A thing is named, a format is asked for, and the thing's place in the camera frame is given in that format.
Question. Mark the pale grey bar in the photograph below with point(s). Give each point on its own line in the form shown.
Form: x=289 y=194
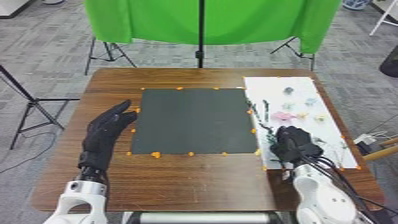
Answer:
x=204 y=218

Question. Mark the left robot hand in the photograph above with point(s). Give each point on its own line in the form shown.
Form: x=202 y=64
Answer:
x=103 y=133

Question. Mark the dark mat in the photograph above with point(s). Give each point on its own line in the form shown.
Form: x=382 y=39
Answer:
x=193 y=121

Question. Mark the white sheet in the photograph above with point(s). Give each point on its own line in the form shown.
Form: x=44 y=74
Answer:
x=302 y=85

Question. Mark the black stand pole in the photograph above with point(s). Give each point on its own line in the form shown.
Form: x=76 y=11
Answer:
x=201 y=33

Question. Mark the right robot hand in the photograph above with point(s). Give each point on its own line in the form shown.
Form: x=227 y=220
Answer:
x=293 y=143

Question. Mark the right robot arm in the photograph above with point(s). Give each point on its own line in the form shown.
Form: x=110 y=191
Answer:
x=321 y=196

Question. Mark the black tripod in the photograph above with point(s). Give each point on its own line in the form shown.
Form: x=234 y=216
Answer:
x=32 y=103
x=295 y=50
x=106 y=53

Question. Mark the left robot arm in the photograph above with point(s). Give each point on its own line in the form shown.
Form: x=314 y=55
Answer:
x=81 y=196

